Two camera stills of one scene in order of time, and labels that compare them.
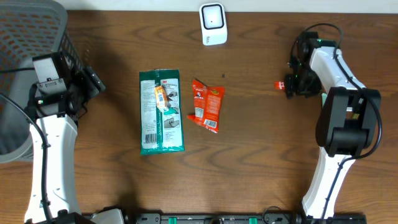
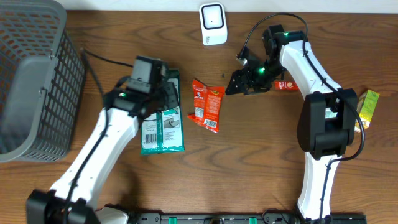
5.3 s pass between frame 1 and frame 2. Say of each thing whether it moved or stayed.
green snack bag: stayed
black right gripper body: moved
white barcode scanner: stayed
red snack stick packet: stayed
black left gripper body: moved
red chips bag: stayed
